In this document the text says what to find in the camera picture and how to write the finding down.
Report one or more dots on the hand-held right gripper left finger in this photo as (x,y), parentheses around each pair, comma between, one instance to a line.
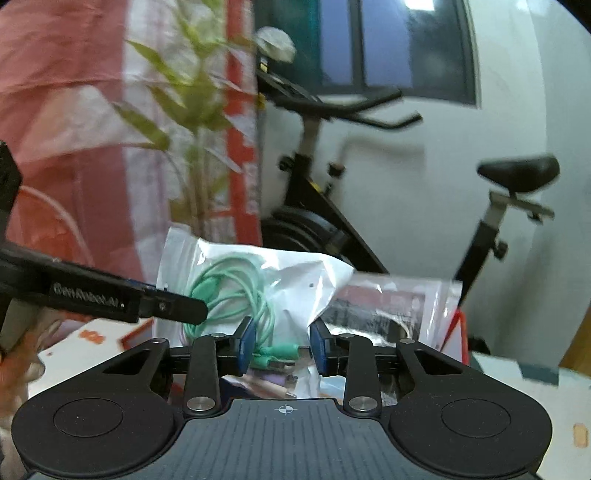
(247,344)

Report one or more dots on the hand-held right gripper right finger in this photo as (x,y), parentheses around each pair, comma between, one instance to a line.
(319,346)

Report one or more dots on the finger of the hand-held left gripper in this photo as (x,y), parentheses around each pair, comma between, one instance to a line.
(180,309)

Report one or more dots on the person's left hand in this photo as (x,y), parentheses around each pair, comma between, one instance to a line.
(21,378)

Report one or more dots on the clear plastic zip bag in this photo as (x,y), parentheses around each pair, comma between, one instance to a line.
(392,300)

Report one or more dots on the printed blanket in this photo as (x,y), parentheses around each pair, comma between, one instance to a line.
(531,415)

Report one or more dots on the exercise bike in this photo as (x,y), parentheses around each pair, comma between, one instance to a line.
(517,173)

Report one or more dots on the dark window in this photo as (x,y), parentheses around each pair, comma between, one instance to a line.
(415,46)

